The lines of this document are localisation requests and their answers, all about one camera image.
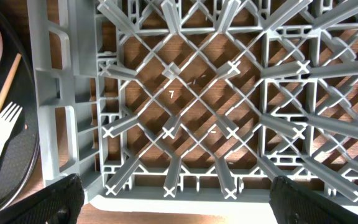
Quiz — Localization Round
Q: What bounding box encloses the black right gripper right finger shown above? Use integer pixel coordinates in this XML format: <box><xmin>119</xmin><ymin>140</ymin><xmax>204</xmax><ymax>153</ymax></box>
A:
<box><xmin>269</xmin><ymin>175</ymin><xmax>358</xmax><ymax>224</ymax></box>

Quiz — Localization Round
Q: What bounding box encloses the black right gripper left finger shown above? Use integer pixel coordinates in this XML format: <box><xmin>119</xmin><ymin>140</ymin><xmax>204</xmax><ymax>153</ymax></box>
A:
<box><xmin>0</xmin><ymin>174</ymin><xmax>85</xmax><ymax>224</ymax></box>

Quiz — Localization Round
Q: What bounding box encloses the grey plastic dishwasher rack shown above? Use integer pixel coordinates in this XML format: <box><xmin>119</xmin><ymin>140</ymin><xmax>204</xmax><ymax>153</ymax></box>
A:
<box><xmin>27</xmin><ymin>0</ymin><xmax>358</xmax><ymax>222</ymax></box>

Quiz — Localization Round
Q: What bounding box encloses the round black serving tray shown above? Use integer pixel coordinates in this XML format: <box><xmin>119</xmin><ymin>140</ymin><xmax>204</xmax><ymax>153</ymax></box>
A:
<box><xmin>0</xmin><ymin>2</ymin><xmax>39</xmax><ymax>210</ymax></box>

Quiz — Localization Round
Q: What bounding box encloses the wooden chopstick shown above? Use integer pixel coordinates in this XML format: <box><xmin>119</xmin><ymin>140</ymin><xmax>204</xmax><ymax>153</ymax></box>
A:
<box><xmin>0</xmin><ymin>52</ymin><xmax>22</xmax><ymax>160</ymax></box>

